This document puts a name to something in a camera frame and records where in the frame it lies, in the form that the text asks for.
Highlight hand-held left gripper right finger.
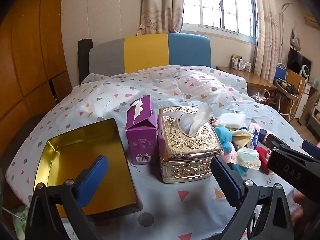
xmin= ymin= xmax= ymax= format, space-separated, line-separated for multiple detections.
xmin=210 ymin=157 xmax=294 ymax=240

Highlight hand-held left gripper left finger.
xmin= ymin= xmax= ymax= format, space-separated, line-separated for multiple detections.
xmin=26 ymin=155 xmax=109 ymax=240

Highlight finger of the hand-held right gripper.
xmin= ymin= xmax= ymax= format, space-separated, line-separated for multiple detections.
xmin=265 ymin=133 xmax=288 ymax=153
xmin=302 ymin=140 xmax=320 ymax=160

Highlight pink towel roll blue band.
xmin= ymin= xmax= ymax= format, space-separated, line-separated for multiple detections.
xmin=246 ymin=121 xmax=268 ymax=144

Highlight beige sock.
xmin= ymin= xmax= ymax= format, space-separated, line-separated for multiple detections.
xmin=232 ymin=127 xmax=253 ymax=148

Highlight white sponge block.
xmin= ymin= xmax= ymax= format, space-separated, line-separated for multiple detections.
xmin=220 ymin=113 xmax=247 ymax=132

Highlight pink soft cloth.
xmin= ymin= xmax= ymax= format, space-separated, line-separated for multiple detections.
xmin=222 ymin=145 xmax=237 ymax=165

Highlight person's right hand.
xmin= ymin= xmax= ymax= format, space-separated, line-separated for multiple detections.
xmin=293 ymin=192 xmax=320 ymax=230

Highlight teal knitted cloth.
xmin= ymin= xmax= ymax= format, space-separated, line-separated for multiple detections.
xmin=234 ymin=164 xmax=249 ymax=176

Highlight red plush toy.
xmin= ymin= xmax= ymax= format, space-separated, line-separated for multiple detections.
xmin=255 ymin=146 xmax=272 ymax=173

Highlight blue white packet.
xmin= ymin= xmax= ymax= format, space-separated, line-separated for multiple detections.
xmin=247 ymin=127 xmax=260 ymax=149

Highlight white green tissue packet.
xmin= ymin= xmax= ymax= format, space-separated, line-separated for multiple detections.
xmin=231 ymin=147 xmax=262 ymax=170

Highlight gold-lined open tin box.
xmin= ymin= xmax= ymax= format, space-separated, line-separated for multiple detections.
xmin=34 ymin=118 xmax=143 ymax=217

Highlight blue yarn plush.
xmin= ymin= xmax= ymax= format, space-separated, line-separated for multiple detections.
xmin=214 ymin=126 xmax=234 ymax=154

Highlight ornate golden tissue box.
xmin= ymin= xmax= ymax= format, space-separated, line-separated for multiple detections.
xmin=157 ymin=106 xmax=224 ymax=183

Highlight yellow wooden board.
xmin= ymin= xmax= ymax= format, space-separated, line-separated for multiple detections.
xmin=285 ymin=69 xmax=307 ymax=120

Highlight purple tissue carton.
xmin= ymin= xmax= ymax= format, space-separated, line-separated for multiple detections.
xmin=125 ymin=95 xmax=158 ymax=165

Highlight white facial tissue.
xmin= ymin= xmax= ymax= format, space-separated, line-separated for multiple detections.
xmin=164 ymin=102 xmax=213 ymax=135
xmin=130 ymin=99 xmax=147 ymax=117

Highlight wooden desk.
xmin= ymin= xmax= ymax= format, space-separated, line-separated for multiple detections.
xmin=216 ymin=66 xmax=278 ymax=98

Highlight green plastic bag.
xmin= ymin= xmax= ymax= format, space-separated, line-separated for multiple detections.
xmin=11 ymin=205 xmax=31 ymax=236

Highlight small white boxes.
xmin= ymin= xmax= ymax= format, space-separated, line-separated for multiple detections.
xmin=239 ymin=59 xmax=252 ymax=71

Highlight black monitor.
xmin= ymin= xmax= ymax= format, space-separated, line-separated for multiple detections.
xmin=287 ymin=47 xmax=312 ymax=77

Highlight patterned plastic bed sheet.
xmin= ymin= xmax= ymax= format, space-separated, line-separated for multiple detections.
xmin=5 ymin=65 xmax=320 ymax=240

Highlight beige striped curtain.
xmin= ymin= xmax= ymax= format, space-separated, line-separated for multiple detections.
xmin=254 ymin=0 xmax=284 ymax=73

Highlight grey yellow blue headboard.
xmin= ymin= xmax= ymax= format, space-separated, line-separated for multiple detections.
xmin=78 ymin=33 xmax=212 ymax=84

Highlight wooden wardrobe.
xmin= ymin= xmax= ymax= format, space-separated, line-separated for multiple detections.
xmin=0 ymin=0 xmax=73 ymax=155

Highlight barred window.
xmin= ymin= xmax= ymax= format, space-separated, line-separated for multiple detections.
xmin=181 ymin=0 xmax=258 ymax=43

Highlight beige starfish print curtain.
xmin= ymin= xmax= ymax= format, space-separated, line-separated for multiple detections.
xmin=136 ymin=0 xmax=184 ymax=35

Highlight white coiled cable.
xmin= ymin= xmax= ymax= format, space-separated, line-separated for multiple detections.
xmin=250 ymin=89 xmax=271 ymax=105

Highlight blue pot with handle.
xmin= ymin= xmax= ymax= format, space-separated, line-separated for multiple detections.
xmin=276 ymin=63 xmax=288 ymax=80

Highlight wall air conditioner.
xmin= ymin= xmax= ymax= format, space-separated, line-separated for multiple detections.
xmin=304 ymin=14 xmax=320 ymax=28

